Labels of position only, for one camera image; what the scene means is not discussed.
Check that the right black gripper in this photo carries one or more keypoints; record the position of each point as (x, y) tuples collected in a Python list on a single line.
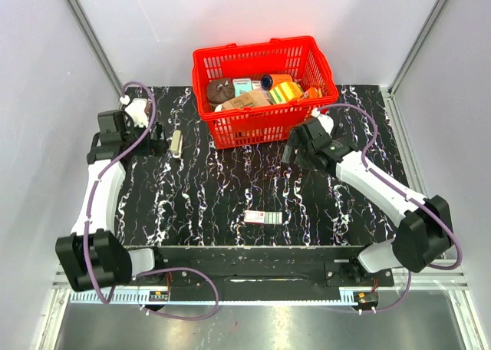
[(297, 143)]

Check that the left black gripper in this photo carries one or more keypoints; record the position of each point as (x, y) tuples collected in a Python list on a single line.
[(156, 147)]

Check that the beige stapler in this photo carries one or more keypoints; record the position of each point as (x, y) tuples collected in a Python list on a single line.
[(176, 145)]

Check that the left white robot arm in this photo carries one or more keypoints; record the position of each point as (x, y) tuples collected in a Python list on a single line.
[(91, 255)]

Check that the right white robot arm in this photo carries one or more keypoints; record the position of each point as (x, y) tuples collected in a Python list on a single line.
[(423, 224)]

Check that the yellow green sponge pack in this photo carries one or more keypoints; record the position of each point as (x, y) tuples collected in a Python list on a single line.
[(285, 92)]

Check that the brown cardboard box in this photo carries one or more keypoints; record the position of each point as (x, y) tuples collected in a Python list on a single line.
[(252, 99)]

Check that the staple box red white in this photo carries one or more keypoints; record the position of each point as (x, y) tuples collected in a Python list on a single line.
[(262, 217)]

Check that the orange snack packet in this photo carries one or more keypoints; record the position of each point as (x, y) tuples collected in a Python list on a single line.
[(312, 93)]

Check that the red plastic shopping basket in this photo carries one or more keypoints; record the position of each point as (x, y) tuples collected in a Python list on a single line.
[(300, 57)]

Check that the orange bottle blue cap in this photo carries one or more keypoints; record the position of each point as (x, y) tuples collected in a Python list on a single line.
[(268, 81)]

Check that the brown round muffin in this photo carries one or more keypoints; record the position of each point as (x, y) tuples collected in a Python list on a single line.
[(220, 90)]

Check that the teal small carton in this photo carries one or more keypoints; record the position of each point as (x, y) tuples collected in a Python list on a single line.
[(242, 86)]

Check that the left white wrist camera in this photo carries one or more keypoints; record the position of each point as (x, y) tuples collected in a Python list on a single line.
[(138, 109)]

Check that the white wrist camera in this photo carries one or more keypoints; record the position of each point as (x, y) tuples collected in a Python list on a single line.
[(325, 121), (138, 109)]

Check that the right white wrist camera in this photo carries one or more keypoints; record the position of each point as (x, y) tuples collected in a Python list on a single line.
[(325, 121)]

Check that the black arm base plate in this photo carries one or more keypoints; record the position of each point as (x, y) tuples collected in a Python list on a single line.
[(263, 275)]

